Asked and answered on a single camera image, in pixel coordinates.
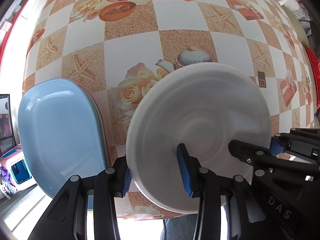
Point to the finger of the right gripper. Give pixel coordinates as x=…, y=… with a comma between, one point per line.
x=280, y=143
x=246, y=152

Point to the black glass cabinet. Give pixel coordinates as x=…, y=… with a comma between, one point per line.
x=7, y=138

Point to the white foam bowl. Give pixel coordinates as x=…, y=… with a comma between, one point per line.
x=203, y=106

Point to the blue square plate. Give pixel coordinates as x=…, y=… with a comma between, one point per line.
x=59, y=133

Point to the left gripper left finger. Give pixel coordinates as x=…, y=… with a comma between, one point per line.
x=122, y=177

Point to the person leg in jeans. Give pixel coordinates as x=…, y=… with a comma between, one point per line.
x=179, y=228

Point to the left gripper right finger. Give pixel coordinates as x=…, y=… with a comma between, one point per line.
x=189, y=169

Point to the pink plastic stool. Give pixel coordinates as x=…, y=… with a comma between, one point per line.
x=15, y=163

